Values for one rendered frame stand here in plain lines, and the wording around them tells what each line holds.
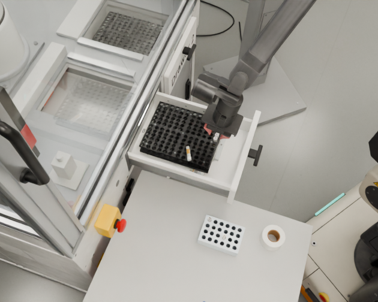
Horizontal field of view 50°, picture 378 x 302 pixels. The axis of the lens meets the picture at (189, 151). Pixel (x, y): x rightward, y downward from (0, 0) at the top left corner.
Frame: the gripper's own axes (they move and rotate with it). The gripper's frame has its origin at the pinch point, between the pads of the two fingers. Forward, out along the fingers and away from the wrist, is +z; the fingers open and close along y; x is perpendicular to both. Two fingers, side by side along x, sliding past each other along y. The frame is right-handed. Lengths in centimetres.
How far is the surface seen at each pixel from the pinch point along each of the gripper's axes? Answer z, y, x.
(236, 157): 12.5, -8.8, -2.4
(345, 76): 89, -61, -128
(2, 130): -53, 25, 43
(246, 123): 7.9, -7.6, -12.8
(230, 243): 15.4, -16.7, 23.5
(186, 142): 8.1, 7.3, 2.2
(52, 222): -17, 24, 44
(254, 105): 92, -15, -82
